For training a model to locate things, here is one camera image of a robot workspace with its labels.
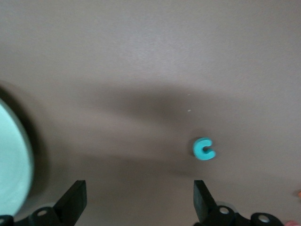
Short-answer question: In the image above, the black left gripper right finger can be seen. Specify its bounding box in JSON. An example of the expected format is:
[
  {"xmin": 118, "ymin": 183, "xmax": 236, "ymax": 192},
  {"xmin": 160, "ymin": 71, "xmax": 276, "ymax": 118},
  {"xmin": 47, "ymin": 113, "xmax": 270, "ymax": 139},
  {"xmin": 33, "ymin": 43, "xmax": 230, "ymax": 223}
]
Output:
[{"xmin": 193, "ymin": 180, "xmax": 216, "ymax": 224}]

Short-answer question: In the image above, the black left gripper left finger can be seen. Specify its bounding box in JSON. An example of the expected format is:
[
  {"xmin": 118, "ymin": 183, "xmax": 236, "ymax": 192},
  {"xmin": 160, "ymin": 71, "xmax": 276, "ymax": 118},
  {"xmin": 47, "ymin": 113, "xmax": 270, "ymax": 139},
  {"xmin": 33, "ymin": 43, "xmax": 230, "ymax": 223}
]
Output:
[{"xmin": 54, "ymin": 180, "xmax": 87, "ymax": 226}]

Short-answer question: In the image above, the teal foam letter c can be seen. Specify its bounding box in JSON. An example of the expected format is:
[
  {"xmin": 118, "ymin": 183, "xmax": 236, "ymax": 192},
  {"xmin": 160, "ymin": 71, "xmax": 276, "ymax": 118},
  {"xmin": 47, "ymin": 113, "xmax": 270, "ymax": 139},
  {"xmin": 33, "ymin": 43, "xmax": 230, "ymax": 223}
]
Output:
[{"xmin": 192, "ymin": 137, "xmax": 216, "ymax": 161}]

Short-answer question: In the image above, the light green plate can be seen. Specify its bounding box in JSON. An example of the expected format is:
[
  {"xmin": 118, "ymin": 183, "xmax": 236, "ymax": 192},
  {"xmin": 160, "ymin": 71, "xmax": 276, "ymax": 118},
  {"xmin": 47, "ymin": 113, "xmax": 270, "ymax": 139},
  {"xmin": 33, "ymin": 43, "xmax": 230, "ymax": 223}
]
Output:
[{"xmin": 0, "ymin": 97, "xmax": 35, "ymax": 216}]

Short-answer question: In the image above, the brown table cover sheet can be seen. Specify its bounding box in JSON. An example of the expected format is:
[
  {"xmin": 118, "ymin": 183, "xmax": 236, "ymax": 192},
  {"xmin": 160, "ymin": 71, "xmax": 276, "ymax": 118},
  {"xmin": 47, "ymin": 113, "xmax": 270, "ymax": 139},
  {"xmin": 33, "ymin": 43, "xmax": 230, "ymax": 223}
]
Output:
[{"xmin": 0, "ymin": 0, "xmax": 301, "ymax": 226}]

